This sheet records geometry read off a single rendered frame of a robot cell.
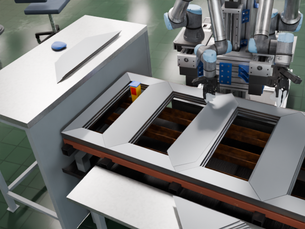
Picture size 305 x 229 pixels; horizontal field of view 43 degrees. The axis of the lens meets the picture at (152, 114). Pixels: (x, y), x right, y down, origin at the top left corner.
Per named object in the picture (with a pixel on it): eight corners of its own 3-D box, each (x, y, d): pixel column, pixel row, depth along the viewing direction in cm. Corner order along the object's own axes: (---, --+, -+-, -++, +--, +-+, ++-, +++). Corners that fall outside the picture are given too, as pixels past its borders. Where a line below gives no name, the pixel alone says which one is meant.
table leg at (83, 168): (100, 225, 282) (81, 158, 241) (93, 222, 284) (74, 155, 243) (105, 219, 286) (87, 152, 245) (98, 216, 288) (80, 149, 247)
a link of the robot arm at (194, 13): (205, 25, 268) (205, 7, 260) (187, 30, 265) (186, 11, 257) (198, 19, 277) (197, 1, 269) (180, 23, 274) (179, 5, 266)
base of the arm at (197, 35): (187, 31, 285) (186, 18, 279) (207, 33, 280) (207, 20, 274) (180, 41, 274) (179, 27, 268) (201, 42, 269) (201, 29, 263)
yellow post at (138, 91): (139, 110, 273) (136, 87, 262) (133, 109, 276) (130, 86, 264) (143, 107, 277) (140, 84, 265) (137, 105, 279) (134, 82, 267)
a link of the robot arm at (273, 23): (258, 25, 261) (259, 6, 253) (279, 27, 257) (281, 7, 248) (256, 33, 252) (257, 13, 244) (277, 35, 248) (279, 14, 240)
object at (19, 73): (28, 129, 214) (27, 123, 212) (-42, 104, 240) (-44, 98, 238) (147, 29, 300) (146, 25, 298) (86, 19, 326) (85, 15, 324)
